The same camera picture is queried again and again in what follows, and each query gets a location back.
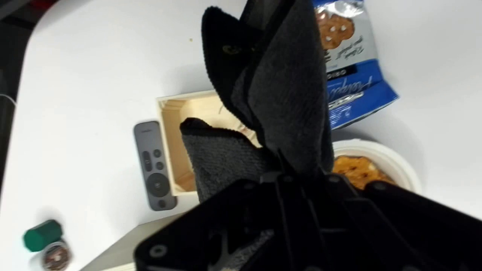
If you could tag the blue pretzel snack bag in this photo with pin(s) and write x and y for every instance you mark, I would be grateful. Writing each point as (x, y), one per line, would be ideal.
(351, 75)

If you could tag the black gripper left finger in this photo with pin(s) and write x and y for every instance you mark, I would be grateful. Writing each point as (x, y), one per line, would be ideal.
(226, 226)

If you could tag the grey remote control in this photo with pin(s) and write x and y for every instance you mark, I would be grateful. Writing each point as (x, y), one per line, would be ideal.
(153, 166)

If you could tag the brown coffee pod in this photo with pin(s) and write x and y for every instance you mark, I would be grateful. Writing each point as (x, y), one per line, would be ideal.
(56, 256)

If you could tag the open wooden tray box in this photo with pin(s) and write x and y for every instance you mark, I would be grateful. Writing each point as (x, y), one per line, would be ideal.
(174, 130)

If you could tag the black towel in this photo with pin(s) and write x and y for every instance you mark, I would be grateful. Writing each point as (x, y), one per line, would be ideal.
(291, 100)

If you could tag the green coffee pod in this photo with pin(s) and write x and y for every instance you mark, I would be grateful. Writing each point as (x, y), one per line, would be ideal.
(43, 235)

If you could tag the white bowl of pretzels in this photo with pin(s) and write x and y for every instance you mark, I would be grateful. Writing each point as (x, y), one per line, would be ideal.
(386, 163)

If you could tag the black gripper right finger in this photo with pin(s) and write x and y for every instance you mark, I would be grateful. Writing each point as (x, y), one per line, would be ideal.
(401, 230)

